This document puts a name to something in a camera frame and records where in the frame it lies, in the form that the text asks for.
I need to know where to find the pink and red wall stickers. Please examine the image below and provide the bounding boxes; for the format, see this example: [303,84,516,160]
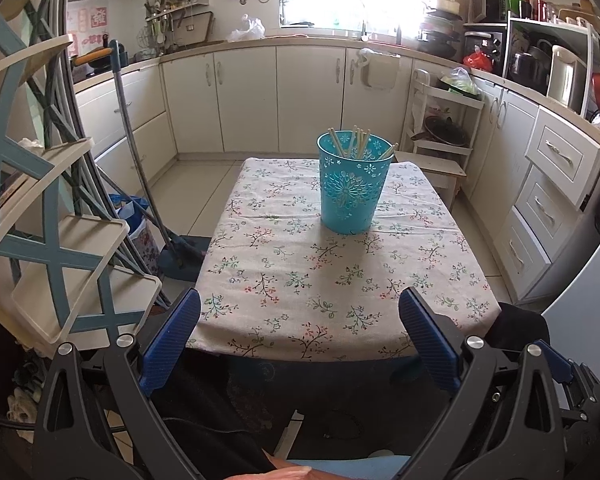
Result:
[67,2,108,56]

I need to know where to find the white electric thermo pot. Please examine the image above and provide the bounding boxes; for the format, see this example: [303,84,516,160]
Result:
[547,45,588,111]

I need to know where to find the hanging white plastic bag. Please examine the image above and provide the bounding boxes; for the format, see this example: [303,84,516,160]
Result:
[355,47,401,91]

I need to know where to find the red plastic bag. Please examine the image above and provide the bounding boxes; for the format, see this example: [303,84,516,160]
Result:
[462,52,495,73]

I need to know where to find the white kitchen cart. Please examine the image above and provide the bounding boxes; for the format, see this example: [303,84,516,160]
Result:
[405,70,486,161]

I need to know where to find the person's left hand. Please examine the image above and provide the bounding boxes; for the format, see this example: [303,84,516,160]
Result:
[240,466,313,480]

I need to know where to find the black toaster oven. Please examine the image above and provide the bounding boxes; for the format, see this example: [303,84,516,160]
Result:
[464,30,506,76]

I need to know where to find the floral tablecloth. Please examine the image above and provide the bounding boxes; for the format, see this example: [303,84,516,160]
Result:
[185,157,503,363]

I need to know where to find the black wok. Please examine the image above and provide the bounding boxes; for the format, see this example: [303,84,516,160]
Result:
[87,47,125,68]

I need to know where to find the cream and blue folding rack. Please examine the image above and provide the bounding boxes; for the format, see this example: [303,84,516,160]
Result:
[0,0,163,353]

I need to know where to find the grey metal tube frame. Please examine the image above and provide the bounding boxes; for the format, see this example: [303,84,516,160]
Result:
[30,0,171,306]

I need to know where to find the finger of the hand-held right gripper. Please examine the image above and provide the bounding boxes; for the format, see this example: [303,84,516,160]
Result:
[534,339,577,387]

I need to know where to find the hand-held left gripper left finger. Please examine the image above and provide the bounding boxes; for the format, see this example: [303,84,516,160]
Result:
[32,287,205,480]

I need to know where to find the blue patterned bag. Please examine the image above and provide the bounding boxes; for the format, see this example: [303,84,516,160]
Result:
[108,192,161,266]

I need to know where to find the wall utensil rack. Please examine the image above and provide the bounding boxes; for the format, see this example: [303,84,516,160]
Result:
[140,0,215,56]

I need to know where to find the broom with dustpan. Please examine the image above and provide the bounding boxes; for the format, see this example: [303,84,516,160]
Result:
[107,40,211,281]

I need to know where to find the black microwave oven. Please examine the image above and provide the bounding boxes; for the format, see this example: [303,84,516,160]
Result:
[467,0,511,23]

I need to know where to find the cream wooden step stool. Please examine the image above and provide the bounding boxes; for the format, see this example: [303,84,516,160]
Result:
[394,150,468,208]

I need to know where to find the cream kitchen base cabinets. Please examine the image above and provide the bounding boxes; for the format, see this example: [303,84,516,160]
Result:
[72,35,600,306]

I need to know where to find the white countertop shelf unit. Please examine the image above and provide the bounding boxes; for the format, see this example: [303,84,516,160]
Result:
[505,17,600,116]

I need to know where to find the stack of pots and pans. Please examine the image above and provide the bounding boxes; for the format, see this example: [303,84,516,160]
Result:
[417,0,466,56]

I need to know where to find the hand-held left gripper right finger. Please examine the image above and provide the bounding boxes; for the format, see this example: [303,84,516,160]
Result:
[397,287,570,480]

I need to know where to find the dark frying pan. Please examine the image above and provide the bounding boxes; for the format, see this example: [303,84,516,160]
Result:
[422,116,471,147]

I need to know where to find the teal perforated plastic bin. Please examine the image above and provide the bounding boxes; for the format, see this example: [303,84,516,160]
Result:
[316,130,397,236]

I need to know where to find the bag of green vegetables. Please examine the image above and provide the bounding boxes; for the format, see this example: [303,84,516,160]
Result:
[440,67,481,96]

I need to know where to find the black cooking pot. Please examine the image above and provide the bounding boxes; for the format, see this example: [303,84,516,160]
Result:
[510,40,553,91]

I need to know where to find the group of wooden chopsticks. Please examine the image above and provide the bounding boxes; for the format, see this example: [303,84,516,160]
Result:
[327,126,398,161]

